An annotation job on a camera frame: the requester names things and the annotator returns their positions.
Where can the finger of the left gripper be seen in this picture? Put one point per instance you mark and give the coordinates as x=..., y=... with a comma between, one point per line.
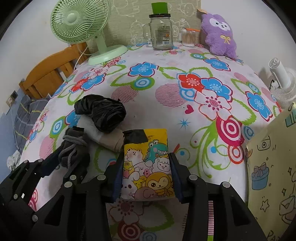
x=57, y=162
x=16, y=192

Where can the grey drawstring pouch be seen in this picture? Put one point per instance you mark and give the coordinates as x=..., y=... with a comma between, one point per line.
x=75, y=147

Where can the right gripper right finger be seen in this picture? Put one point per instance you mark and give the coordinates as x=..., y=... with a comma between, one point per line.
x=214, y=210

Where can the green desk fan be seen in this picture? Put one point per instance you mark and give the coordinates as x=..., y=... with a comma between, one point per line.
x=78, y=21

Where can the purple plush bunny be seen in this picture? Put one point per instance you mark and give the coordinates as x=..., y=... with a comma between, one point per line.
x=218, y=35

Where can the green patterned cardboard panel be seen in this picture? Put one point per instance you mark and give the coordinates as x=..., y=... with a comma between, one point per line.
x=127, y=18

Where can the cotton swab jar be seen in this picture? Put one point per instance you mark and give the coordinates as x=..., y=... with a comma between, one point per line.
x=189, y=36

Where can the green cup on jar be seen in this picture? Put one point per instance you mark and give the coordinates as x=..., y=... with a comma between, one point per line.
x=159, y=8

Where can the wall power outlet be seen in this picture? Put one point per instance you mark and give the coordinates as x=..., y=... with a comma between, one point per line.
x=11, y=99

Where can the cartoon animal tissue pack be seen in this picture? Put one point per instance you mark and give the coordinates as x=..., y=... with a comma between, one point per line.
x=146, y=167

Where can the floral tablecloth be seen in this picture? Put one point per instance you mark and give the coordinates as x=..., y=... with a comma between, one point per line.
x=210, y=107

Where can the grey plaid pillow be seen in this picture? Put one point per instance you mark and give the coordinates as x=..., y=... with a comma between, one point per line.
x=29, y=120

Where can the glass mason jar mug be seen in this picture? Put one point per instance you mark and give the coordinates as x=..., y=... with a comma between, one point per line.
x=159, y=31

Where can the blue bed sheet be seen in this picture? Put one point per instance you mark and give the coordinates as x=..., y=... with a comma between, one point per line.
x=8, y=143

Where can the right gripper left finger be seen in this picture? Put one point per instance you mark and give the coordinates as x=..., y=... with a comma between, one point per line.
x=78, y=209

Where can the yellow fabric storage box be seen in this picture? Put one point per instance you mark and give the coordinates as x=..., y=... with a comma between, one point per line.
x=271, y=175

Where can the white standing fan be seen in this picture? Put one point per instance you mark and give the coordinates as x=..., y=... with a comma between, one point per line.
x=285, y=78

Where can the crumpled white cloth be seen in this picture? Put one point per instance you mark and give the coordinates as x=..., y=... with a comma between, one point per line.
x=13, y=161

